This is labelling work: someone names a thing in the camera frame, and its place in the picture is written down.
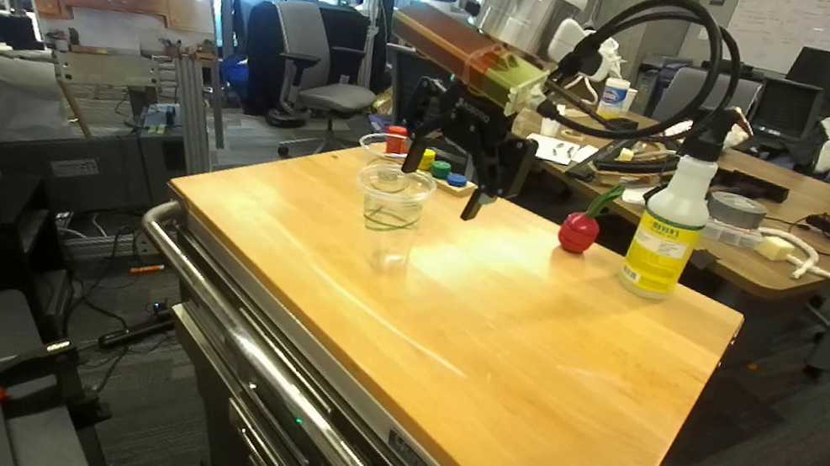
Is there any roll of grey duct tape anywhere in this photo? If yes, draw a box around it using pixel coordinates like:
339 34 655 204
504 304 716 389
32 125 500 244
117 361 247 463
704 188 771 235

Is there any aluminium frame with wooden board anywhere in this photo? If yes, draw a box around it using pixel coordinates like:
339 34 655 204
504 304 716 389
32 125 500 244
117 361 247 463
3 0 249 180

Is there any wooden board with coloured pegs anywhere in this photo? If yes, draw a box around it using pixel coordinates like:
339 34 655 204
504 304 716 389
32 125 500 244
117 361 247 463
377 123 489 201

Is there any small dark monitor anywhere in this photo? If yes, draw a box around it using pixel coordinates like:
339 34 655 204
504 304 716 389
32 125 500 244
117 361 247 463
748 73 827 148

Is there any white spray bottle yellow label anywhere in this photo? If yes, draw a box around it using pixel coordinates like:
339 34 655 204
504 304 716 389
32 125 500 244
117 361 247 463
615 93 755 312

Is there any chrome cart handle bar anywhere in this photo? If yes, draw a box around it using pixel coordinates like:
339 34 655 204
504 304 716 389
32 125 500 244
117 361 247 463
99 196 482 466

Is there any red toy cherry green stem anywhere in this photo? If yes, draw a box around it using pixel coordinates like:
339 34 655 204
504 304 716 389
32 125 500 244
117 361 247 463
554 176 626 261

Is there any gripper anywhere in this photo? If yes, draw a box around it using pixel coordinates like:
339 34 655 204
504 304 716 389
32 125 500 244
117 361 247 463
389 76 547 232

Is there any white wipes canister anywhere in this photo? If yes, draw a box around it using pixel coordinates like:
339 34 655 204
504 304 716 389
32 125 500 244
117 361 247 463
595 75 641 124

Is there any sheet of white paper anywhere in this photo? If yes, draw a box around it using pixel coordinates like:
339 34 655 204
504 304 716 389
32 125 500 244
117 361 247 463
522 131 600 171

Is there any pale yellow block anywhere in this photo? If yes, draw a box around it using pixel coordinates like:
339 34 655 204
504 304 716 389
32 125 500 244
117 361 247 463
753 233 796 265

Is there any steel tool cart wooden top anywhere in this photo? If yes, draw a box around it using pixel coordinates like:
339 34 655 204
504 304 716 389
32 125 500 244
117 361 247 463
99 110 763 466

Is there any grey office chair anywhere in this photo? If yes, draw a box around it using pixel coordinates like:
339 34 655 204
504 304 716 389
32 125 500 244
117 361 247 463
649 61 764 140
249 0 393 171

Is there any clear plastic box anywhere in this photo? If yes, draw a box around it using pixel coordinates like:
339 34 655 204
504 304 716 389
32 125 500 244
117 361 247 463
699 217 764 251

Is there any white bent tube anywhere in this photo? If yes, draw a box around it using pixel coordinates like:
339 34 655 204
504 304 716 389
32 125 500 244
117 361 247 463
750 225 830 287

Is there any clear plastic cup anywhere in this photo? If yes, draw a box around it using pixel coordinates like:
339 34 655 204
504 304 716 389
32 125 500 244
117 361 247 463
355 128 414 172
341 158 440 279

